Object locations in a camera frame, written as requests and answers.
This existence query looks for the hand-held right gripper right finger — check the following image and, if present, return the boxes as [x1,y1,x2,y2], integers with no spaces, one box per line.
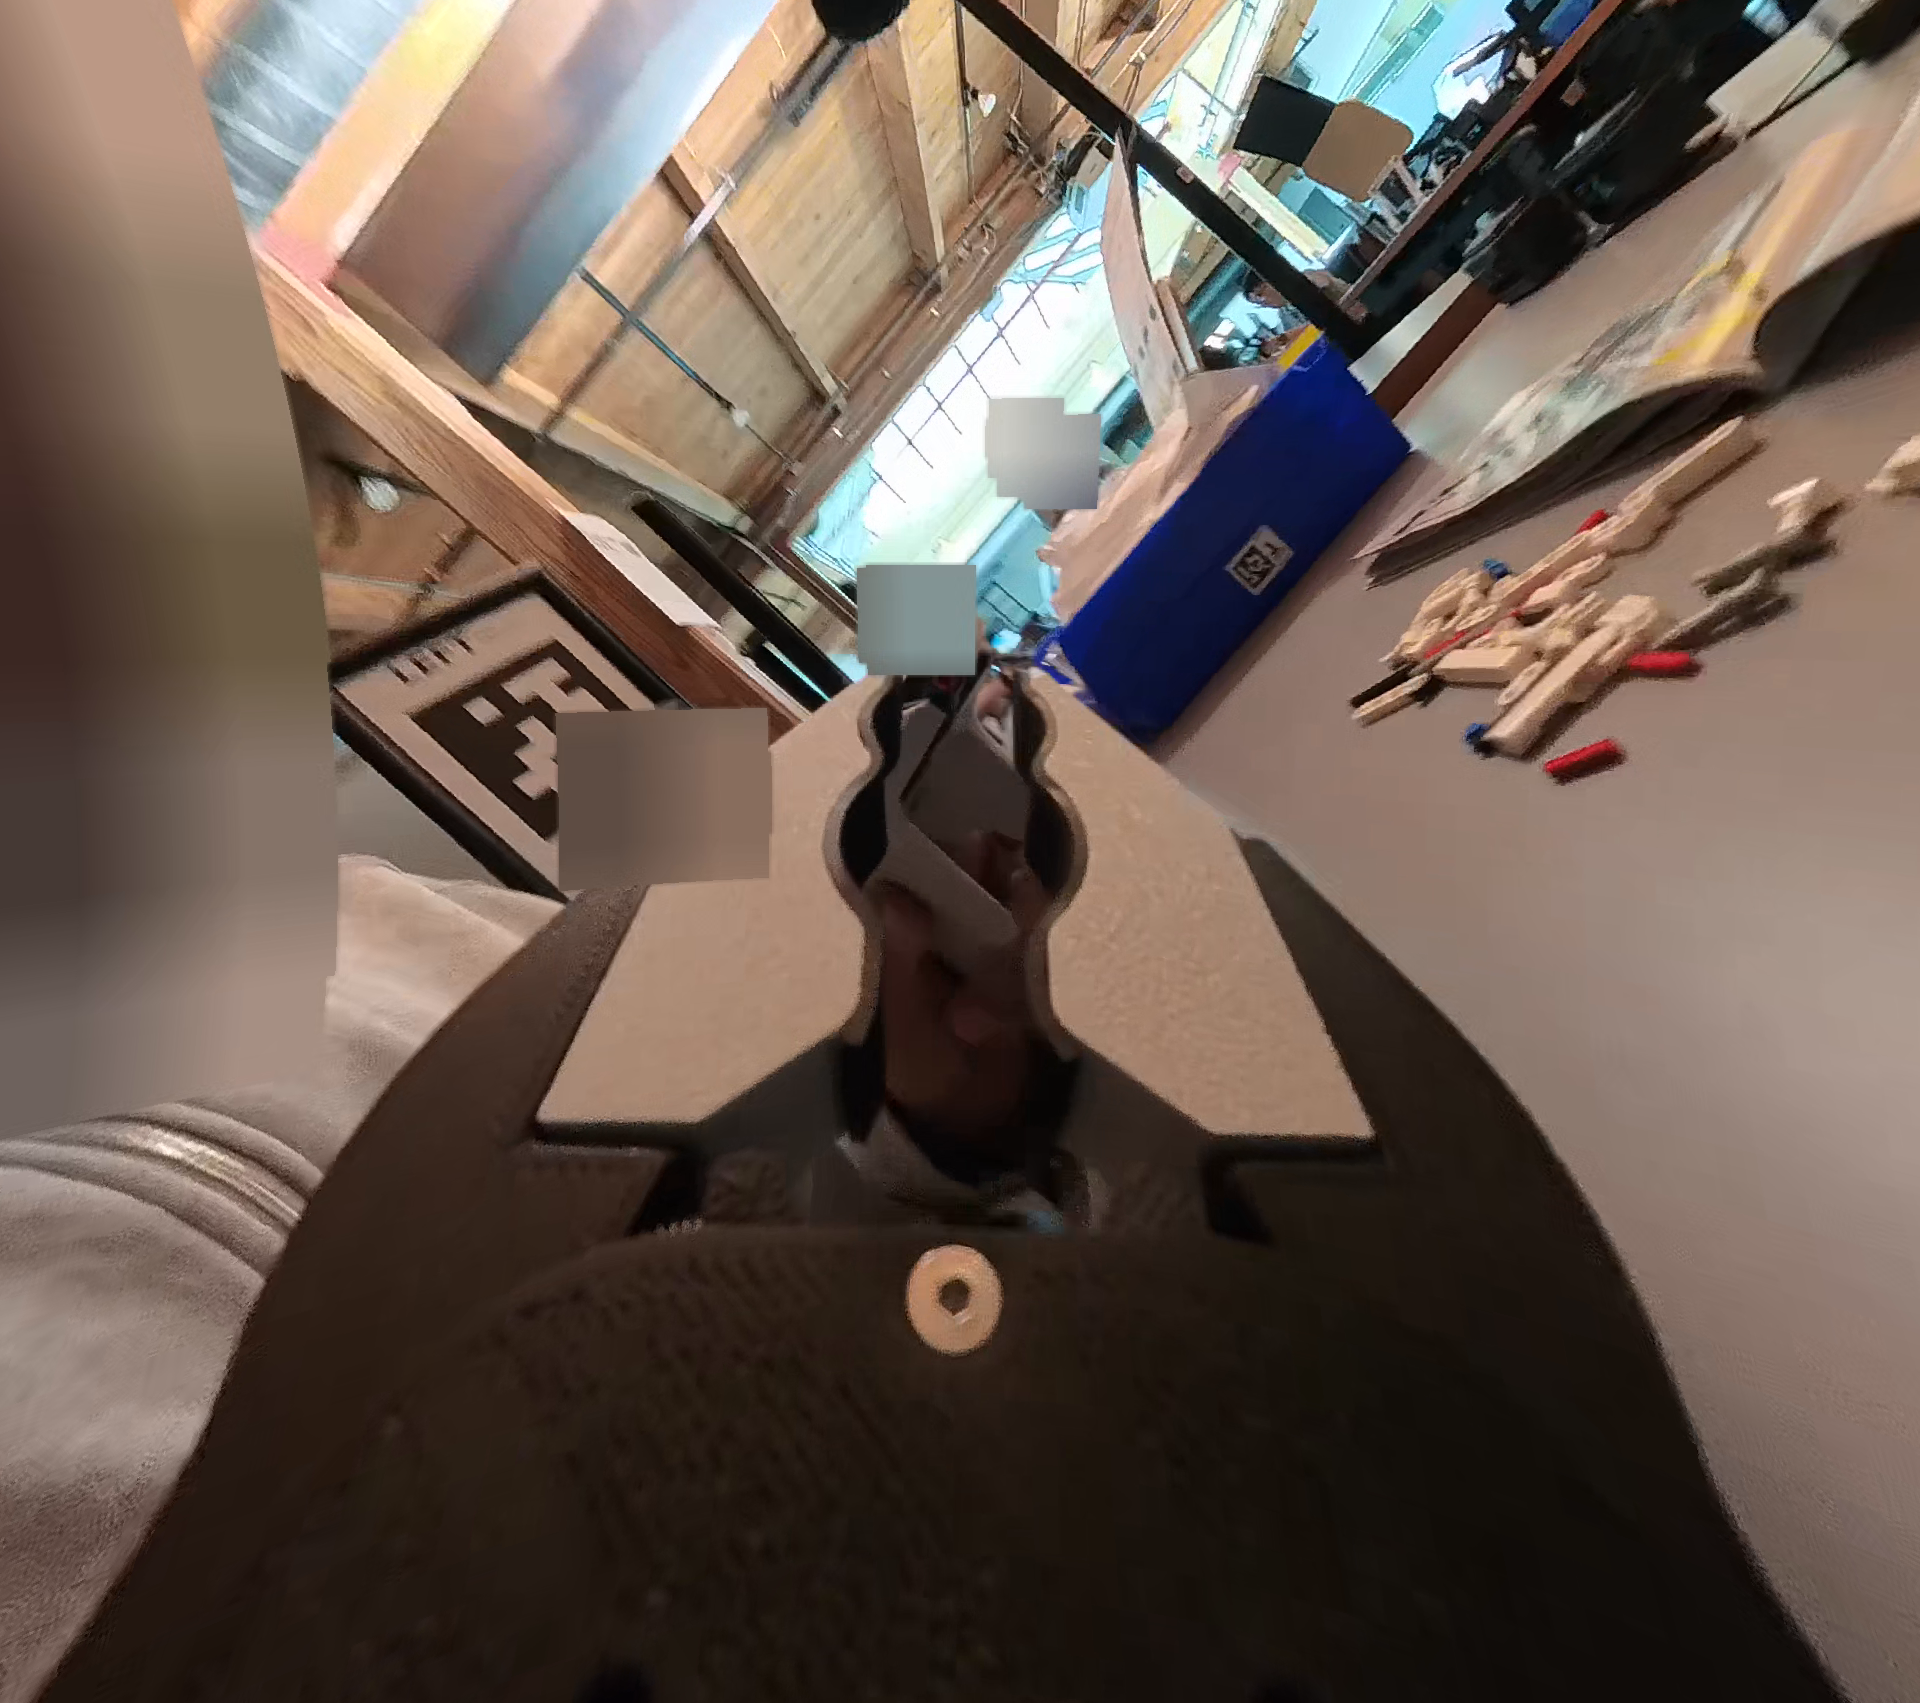
[1034,702,1381,1142]

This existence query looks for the pile of lego pieces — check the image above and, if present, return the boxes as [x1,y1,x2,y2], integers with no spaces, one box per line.
[1346,414,1920,764]

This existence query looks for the grey zip hoodie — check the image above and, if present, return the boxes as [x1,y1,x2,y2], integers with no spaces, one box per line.
[0,856,602,1703]

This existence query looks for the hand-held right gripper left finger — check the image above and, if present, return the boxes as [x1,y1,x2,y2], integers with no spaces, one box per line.
[535,684,902,1124]

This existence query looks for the blue plastic bin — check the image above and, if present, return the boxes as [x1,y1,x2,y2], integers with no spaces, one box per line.
[1055,342,1416,742]

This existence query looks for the person's left hand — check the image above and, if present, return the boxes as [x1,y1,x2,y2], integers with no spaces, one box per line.
[882,864,1083,1136]

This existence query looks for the white paper sheets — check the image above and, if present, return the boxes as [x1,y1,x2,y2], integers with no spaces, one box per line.
[1099,140,1292,446]

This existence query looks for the person's left forearm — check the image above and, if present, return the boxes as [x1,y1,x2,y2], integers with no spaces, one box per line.
[816,1104,1090,1232]

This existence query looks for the open instruction booklet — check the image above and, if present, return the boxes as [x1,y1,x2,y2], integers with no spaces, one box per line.
[1357,76,1920,588]

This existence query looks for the black and beige monitor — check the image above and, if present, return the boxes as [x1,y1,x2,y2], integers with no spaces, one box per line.
[1233,72,1416,206]

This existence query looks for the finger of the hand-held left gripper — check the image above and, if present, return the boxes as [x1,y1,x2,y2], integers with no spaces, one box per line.
[918,710,1030,836]
[884,780,1022,956]

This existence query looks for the far desk with dark equipment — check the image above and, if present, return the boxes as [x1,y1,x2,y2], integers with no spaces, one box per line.
[1334,0,1920,326]

